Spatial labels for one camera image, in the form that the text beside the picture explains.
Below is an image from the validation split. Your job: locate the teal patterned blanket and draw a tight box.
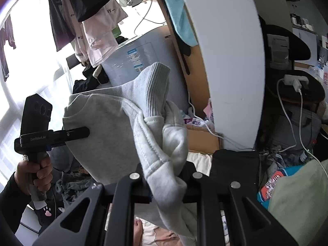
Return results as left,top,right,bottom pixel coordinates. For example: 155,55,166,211
256,166,298,208

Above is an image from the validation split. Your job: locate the light grey sweatshirt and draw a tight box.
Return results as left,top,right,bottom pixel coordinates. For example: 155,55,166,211
62,62,198,246

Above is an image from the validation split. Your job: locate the grey backpack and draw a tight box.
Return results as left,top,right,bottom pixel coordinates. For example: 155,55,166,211
272,102,322,151

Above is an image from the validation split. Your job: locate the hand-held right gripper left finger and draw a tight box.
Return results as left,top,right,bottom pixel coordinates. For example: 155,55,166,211
32,163,154,246

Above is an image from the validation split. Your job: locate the black paw print garment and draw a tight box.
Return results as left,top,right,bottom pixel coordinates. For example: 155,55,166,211
33,200,64,226

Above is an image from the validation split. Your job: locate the white power cable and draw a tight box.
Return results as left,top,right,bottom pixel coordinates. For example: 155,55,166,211
187,92,226,140

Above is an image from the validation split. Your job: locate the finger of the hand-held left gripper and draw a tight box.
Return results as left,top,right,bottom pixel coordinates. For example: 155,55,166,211
63,127,91,142

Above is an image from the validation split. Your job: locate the black crumpled garment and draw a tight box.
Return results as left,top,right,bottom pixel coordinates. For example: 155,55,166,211
73,65,109,94

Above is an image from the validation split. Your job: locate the grey washing machine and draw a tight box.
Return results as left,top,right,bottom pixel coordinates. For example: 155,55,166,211
101,26,191,113

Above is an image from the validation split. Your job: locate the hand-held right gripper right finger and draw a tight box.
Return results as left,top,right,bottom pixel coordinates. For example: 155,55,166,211
177,160,299,246

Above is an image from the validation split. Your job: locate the brown board panel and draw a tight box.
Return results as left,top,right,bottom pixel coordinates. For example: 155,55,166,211
154,0,213,110

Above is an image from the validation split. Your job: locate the cream bear print blanket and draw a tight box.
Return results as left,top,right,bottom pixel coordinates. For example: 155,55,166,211
134,151,228,246

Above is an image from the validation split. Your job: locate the black office chair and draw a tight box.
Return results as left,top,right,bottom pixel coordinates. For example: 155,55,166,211
265,24,326,104

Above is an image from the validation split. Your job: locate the dark hanging garment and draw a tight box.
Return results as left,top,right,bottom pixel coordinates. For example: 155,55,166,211
0,15,17,82

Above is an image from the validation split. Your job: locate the person's left forearm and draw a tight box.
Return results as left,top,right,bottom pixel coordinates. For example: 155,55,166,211
0,172,32,236

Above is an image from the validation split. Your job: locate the person's left hand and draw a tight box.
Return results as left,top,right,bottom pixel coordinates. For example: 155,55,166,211
14,156,54,196

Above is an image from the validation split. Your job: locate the teal towel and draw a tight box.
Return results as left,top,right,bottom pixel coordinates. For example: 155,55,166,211
159,0,199,47

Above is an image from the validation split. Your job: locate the white charger with cable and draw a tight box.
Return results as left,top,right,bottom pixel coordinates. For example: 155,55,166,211
275,74,328,180

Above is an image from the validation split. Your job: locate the purple packet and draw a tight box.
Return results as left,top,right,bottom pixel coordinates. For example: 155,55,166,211
183,116,203,126

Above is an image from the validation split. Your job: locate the pink hanging shirt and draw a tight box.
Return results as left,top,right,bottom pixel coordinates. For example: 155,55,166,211
74,0,129,67

